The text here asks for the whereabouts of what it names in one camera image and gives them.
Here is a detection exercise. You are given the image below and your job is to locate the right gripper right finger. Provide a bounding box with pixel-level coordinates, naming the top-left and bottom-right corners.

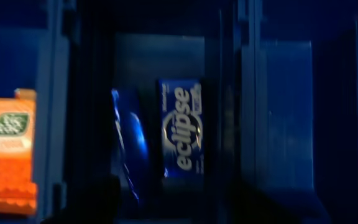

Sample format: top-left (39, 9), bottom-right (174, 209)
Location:
top-left (227, 179), bottom-right (332, 224)

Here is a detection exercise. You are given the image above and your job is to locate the blue candy pack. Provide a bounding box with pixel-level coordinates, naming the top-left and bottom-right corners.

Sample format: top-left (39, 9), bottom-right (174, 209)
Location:
top-left (158, 78), bottom-right (205, 180)
top-left (110, 88), bottom-right (150, 205)

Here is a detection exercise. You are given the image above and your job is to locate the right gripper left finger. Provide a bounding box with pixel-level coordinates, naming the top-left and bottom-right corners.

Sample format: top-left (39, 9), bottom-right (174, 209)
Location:
top-left (40, 175), bottom-right (122, 224)

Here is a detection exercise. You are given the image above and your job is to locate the orange candy box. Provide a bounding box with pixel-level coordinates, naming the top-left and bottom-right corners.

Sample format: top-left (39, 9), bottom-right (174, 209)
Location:
top-left (0, 96), bottom-right (39, 216)
top-left (13, 88), bottom-right (38, 101)

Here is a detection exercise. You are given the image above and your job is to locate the blue tray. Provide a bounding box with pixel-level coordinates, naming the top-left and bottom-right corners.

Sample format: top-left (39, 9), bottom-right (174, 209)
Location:
top-left (0, 0), bottom-right (358, 224)

